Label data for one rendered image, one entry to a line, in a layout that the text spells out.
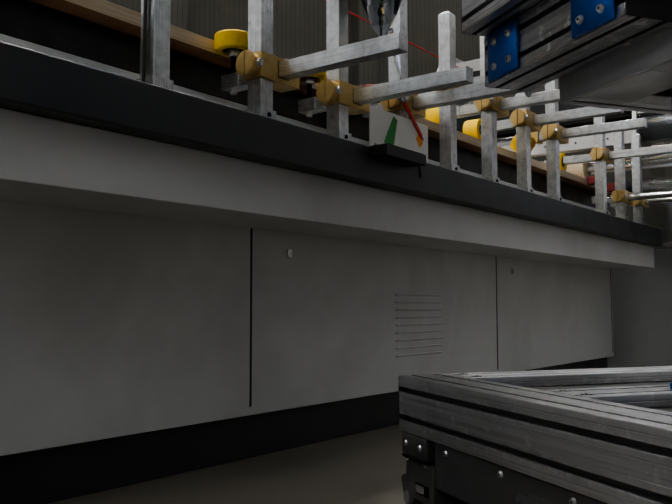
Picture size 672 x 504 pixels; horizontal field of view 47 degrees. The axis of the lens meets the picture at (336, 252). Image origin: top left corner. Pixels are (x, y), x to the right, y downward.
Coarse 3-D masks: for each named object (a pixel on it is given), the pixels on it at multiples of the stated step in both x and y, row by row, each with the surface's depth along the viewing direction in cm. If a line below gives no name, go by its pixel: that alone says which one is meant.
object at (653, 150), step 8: (608, 152) 313; (616, 152) 311; (624, 152) 309; (632, 152) 307; (640, 152) 305; (648, 152) 304; (656, 152) 302; (664, 152) 300; (568, 160) 322; (576, 160) 321; (584, 160) 319
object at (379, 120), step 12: (372, 108) 178; (372, 120) 178; (384, 120) 182; (408, 120) 191; (372, 132) 178; (384, 132) 182; (396, 132) 186; (408, 132) 191; (372, 144) 178; (396, 144) 186; (408, 144) 190
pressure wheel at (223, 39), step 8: (224, 32) 159; (232, 32) 159; (240, 32) 159; (216, 40) 160; (224, 40) 159; (232, 40) 158; (240, 40) 159; (216, 48) 160; (224, 48) 160; (232, 48) 161; (240, 48) 160; (232, 56) 162; (232, 64) 162; (232, 72) 162
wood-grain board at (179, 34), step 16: (32, 0) 135; (48, 0) 135; (64, 0) 135; (80, 0) 138; (96, 0) 140; (80, 16) 143; (96, 16) 143; (112, 16) 143; (128, 16) 146; (128, 32) 151; (176, 32) 155; (192, 32) 159; (176, 48) 160; (192, 48) 160; (208, 48) 162; (224, 64) 171; (432, 128) 236; (464, 144) 256; (480, 144) 261; (512, 160) 285; (560, 176) 320; (576, 176) 333; (608, 192) 366
